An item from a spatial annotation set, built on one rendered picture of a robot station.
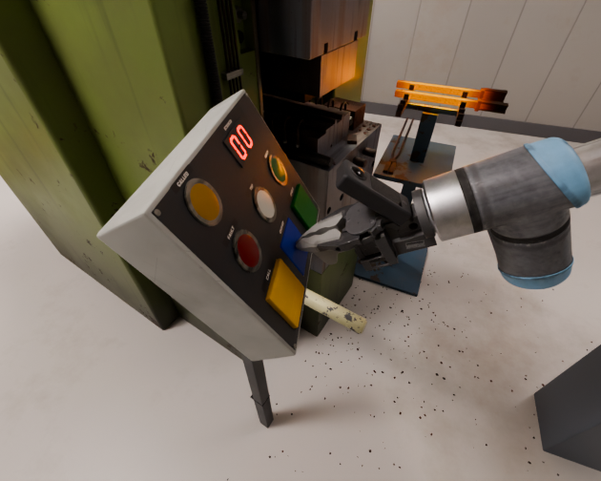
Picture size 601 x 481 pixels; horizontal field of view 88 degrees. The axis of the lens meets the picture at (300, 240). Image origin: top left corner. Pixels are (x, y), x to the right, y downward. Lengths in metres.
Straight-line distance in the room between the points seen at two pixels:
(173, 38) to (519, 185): 0.60
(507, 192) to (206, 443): 1.31
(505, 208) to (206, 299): 0.37
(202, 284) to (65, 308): 1.72
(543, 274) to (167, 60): 0.70
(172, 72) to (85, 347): 1.43
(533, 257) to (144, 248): 0.48
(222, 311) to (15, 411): 1.51
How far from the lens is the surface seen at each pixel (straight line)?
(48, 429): 1.74
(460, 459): 1.52
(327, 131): 0.96
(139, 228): 0.34
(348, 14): 0.95
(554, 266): 0.54
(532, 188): 0.45
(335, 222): 0.50
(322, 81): 0.88
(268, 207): 0.48
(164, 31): 0.70
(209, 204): 0.38
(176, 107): 0.73
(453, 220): 0.44
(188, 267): 0.36
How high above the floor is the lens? 1.38
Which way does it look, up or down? 44 degrees down
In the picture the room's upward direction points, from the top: straight up
